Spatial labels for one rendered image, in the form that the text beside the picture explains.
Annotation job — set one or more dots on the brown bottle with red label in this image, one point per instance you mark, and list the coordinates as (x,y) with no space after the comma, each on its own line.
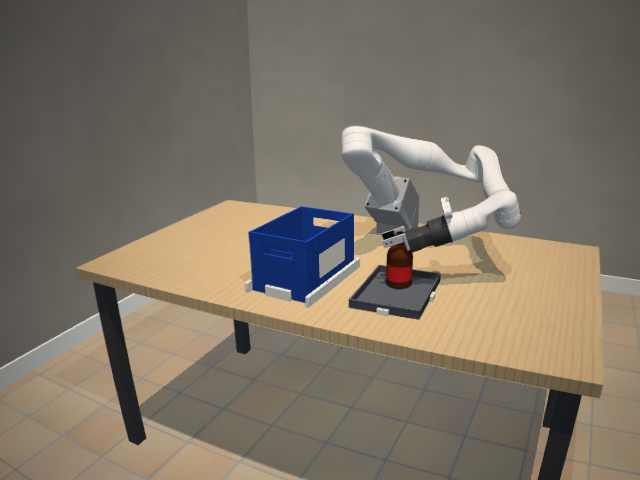
(399,266)

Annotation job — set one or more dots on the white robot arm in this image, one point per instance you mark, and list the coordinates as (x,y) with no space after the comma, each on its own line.
(357,143)

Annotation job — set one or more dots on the blue plastic crate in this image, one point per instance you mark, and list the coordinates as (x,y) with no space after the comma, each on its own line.
(317,255)

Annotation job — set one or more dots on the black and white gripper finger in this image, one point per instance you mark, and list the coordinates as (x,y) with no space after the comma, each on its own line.
(392,233)
(396,240)

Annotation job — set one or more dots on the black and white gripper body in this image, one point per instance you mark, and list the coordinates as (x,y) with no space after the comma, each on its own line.
(438,231)

